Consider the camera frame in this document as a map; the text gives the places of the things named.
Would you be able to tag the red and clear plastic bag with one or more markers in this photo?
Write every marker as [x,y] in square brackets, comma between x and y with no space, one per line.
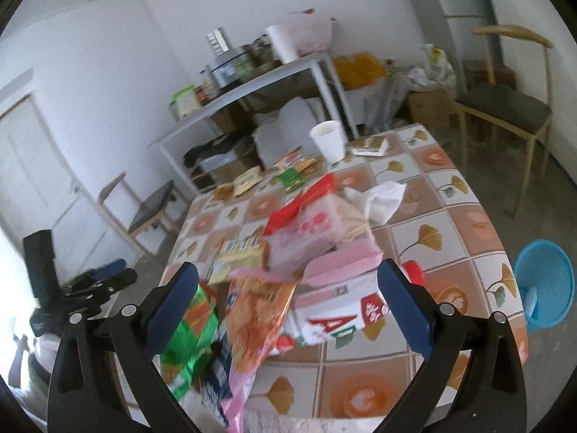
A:
[311,225]

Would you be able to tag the small orange packet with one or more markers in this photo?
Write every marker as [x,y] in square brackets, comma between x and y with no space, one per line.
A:
[293,158]

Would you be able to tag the pink plastic bag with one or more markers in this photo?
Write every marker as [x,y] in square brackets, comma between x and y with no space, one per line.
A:
[311,31]

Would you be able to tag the black cloth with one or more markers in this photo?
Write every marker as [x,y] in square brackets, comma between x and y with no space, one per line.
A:
[207,151]

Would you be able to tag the blue plastic basket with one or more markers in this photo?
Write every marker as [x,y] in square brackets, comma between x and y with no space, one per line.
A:
[545,279]

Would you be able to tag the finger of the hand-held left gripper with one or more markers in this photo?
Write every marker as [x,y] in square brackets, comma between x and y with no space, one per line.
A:
[110,267]
[118,279]

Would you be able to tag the dark glass jar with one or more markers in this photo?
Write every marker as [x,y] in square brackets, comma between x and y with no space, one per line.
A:
[261,49]

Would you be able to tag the brown wooden box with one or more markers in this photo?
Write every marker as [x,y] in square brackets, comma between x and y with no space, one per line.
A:
[489,74]

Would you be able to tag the white tissue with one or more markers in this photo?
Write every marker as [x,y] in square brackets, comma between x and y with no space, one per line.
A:
[381,198]

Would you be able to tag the white paper cup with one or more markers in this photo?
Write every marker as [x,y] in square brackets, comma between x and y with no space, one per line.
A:
[329,142]

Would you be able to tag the grey plastic bag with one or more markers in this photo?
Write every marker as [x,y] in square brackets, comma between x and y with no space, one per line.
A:
[383,99]

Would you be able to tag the white metal shelf table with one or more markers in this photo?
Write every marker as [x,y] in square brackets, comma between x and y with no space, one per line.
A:
[315,61]

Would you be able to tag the metal pot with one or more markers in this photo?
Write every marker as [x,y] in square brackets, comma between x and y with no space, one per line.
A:
[230,65]

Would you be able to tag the steel grater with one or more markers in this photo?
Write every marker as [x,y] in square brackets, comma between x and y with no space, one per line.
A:
[218,40]

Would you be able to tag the white door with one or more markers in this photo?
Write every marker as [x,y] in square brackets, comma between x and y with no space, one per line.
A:
[27,167]

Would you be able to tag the white paper roll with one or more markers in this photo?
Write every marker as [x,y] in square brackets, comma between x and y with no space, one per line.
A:
[281,45]

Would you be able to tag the small brown white packet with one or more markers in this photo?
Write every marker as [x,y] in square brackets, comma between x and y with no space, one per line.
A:
[372,144]

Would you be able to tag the wooden chair with dark seat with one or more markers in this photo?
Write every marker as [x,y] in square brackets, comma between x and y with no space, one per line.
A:
[505,106]
[148,207]

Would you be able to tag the yellow snack packet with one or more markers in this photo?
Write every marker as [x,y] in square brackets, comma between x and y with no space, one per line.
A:
[239,257]

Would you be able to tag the pink drink carton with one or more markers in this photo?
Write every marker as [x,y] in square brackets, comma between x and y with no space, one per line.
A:
[342,293]

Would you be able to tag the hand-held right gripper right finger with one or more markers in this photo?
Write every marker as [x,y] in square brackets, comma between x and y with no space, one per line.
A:
[403,302]

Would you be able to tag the green snack bag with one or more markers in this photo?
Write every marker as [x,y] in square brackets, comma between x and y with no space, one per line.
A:
[191,338]

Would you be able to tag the small yellow packet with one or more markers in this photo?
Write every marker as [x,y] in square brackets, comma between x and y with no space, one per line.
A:
[245,180]

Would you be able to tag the green food packet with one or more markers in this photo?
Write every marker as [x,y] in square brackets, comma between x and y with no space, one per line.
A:
[185,101]

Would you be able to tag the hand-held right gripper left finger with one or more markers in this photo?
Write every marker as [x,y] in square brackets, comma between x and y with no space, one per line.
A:
[173,306]

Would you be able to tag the small red box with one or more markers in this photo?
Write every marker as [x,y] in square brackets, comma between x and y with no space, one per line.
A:
[412,273]

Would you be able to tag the yellow plastic bag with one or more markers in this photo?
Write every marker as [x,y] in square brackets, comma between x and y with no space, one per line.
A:
[358,70]

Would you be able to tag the white plastic bag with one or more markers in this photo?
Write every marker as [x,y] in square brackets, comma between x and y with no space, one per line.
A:
[432,67]

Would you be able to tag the cardboard box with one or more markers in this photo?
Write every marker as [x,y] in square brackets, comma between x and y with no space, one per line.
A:
[428,106]

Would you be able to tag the orange snack bag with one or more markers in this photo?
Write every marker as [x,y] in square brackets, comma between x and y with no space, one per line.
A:
[252,324]

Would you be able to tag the small green packet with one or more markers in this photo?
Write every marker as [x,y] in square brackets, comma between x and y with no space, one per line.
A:
[290,176]

